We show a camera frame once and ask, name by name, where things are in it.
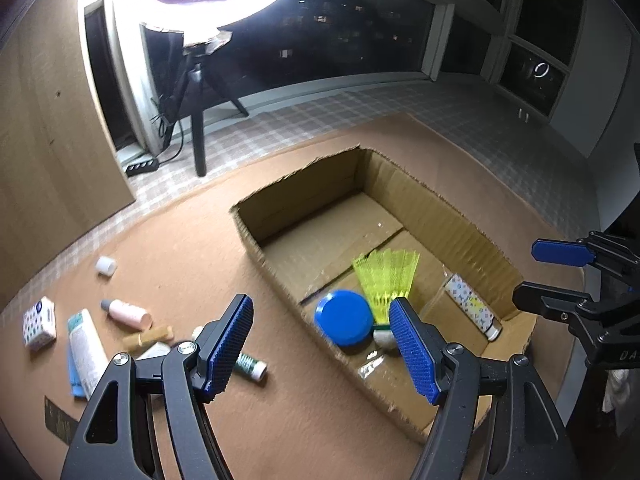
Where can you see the dark card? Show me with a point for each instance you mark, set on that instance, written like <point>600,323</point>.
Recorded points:
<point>60,420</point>

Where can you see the small green bottle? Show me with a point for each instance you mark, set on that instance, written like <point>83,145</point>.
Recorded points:
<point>251,367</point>

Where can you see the small white cap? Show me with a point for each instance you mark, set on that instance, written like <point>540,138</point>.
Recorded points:
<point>106,266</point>

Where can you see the yellow shuttlecock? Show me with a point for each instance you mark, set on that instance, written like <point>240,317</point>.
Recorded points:
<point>385,275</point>

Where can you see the pink bottle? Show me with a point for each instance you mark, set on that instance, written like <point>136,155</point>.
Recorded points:
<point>127,312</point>

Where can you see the white cream tube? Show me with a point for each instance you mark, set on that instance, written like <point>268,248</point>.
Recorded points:
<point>86,350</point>

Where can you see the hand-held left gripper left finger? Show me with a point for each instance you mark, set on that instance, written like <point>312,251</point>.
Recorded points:
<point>230,345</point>

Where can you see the cardboard box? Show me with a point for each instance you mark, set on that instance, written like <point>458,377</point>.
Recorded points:
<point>310,255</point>

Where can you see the tan wooden stick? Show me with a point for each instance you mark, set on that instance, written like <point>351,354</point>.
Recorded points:
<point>147,337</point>

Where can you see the blue round lid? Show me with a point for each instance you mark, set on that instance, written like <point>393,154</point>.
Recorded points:
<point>342,317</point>

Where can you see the patterned white tube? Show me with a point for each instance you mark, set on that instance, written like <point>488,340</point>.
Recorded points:
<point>467,300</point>

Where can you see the patterned white tissue pack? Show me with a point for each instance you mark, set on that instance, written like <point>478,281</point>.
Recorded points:
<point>39,324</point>

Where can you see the white packet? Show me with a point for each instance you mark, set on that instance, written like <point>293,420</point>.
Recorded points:
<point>155,350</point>

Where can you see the light wooden board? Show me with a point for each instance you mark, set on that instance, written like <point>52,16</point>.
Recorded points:
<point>50,135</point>

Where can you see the black power strip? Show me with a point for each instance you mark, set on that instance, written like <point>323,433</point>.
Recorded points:
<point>142,166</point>

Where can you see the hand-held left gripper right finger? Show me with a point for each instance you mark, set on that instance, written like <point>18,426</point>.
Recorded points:
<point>412,350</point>

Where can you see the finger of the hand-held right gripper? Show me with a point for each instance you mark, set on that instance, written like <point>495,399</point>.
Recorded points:
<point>537,300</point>
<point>560,252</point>

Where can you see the blue phone stand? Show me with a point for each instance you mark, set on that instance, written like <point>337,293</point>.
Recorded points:
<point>76,385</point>

